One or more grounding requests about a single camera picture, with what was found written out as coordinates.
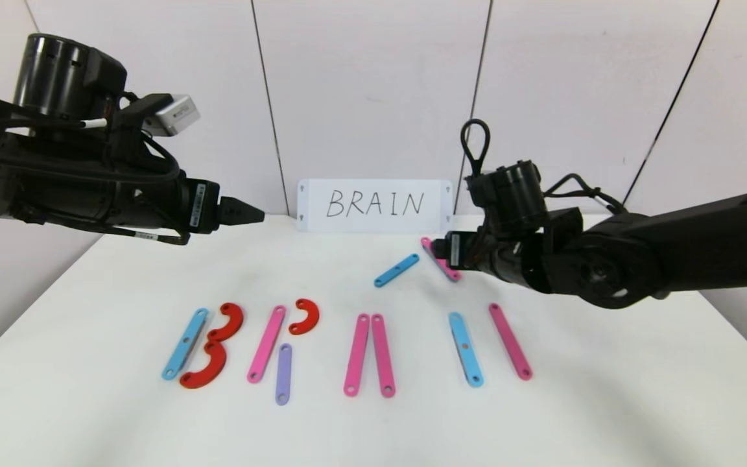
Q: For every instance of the short blue bar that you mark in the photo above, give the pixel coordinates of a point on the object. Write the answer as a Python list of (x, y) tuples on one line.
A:
[(396, 270)]

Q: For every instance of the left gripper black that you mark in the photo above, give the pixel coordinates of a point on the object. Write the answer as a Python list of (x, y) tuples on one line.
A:
[(203, 207)]

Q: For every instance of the long blue bar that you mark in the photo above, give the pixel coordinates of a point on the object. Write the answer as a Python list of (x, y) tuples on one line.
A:
[(465, 349), (185, 344)]

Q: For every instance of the white BRAIN sign card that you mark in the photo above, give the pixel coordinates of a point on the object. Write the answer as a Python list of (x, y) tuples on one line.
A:
[(373, 224)]

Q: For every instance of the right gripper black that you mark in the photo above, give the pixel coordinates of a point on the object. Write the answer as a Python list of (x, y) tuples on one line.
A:
[(455, 248)]

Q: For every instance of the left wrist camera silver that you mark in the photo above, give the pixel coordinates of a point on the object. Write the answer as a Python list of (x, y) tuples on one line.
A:
[(176, 115)]

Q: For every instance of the short purple bar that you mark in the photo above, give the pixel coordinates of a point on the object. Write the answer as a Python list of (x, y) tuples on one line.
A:
[(283, 374)]

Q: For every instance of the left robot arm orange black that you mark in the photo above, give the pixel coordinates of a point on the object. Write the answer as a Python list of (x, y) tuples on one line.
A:
[(69, 181)]

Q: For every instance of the pink bar with grey underside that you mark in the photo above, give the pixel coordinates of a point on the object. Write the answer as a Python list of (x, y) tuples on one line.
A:
[(446, 267)]

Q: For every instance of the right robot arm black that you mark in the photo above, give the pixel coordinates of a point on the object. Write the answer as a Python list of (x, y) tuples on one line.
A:
[(639, 253)]

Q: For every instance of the long pink bar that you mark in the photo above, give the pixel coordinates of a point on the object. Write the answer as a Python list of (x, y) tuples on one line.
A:
[(383, 355), (356, 355), (509, 340), (267, 344)]

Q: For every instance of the small red curved piece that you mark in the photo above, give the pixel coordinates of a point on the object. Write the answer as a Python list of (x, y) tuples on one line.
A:
[(313, 316)]

